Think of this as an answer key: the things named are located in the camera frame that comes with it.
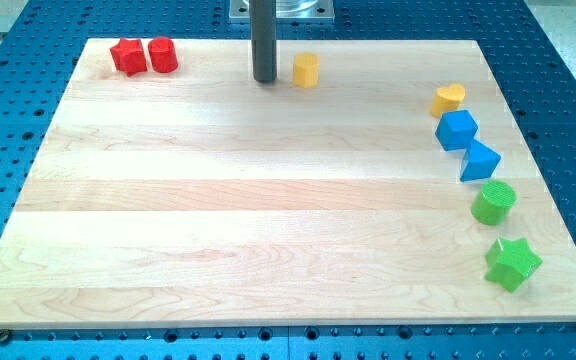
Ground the red star block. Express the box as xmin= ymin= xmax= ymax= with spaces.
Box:
xmin=110 ymin=38 xmax=147 ymax=76

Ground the blue cube block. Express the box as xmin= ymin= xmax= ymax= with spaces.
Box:
xmin=435 ymin=110 xmax=479 ymax=151

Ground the red cylinder block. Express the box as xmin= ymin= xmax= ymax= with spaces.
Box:
xmin=148 ymin=37 xmax=179 ymax=73

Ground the light wooden board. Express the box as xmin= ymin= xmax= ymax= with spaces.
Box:
xmin=0 ymin=38 xmax=576 ymax=330

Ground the yellow heart block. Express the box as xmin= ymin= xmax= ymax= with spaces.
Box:
xmin=430 ymin=83 xmax=466 ymax=118

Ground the green cylinder block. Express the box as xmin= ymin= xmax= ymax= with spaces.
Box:
xmin=470 ymin=180 xmax=517 ymax=225

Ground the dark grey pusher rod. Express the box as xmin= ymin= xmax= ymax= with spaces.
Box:
xmin=249 ymin=0 xmax=277 ymax=83

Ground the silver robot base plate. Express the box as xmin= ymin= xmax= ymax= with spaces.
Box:
xmin=227 ymin=0 xmax=335 ymax=22

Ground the left board stop screw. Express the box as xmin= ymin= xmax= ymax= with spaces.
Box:
xmin=0 ymin=329 xmax=12 ymax=344

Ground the yellow hexagon block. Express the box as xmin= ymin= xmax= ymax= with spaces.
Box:
xmin=292 ymin=52 xmax=320 ymax=88

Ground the green star block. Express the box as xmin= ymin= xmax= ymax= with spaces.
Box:
xmin=484 ymin=238 xmax=543 ymax=293

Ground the blue triangle block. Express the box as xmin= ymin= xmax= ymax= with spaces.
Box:
xmin=460 ymin=139 xmax=501 ymax=182

